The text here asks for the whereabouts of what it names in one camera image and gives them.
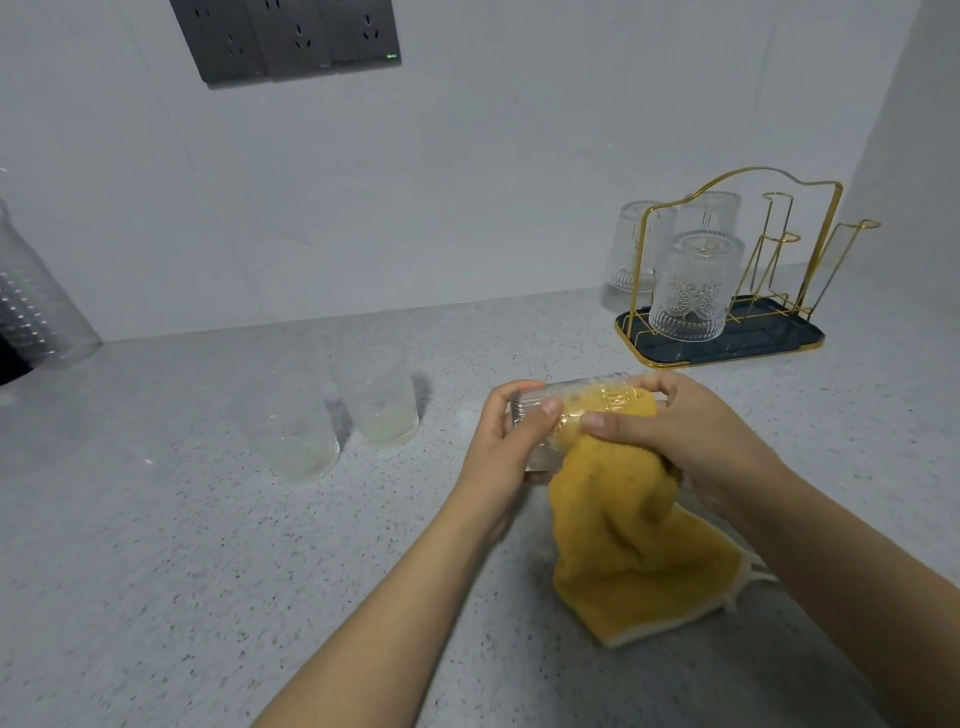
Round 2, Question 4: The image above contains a person's left hand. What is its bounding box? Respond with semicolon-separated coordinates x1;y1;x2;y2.
450;380;564;540

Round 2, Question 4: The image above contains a person's right hand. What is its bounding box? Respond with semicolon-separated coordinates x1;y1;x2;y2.
581;370;798;528

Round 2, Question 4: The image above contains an embossed clear drinking glass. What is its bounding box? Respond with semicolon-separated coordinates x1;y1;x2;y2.
647;230;747;345
677;190;743;243
328;340;421;450
508;375;670;483
238;369;343;483
605;200;678;296

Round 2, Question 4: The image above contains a yellow cleaning cloth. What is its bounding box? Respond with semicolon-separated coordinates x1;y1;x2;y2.
546;384;780;651

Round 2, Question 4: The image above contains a person's left forearm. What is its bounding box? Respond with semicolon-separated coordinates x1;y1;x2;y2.
251;486;520;728

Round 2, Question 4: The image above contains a person's right forearm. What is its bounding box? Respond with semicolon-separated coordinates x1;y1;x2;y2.
737;463;960;728

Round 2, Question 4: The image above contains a dark blue gold-rimmed tray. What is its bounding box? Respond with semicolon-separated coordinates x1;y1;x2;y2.
614;293;827;371

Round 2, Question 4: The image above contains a clear textured plastic pitcher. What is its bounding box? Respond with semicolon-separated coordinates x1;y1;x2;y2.
0;196;105;373

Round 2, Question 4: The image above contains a black object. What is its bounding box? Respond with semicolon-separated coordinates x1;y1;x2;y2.
0;332;36;389

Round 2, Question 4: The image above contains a gold wire cup rack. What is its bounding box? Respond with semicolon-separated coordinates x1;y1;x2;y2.
627;166;883;355

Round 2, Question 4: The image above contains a grey wall power socket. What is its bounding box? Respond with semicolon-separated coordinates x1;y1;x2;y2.
168;0;270;86
246;0;336;81
321;0;403;70

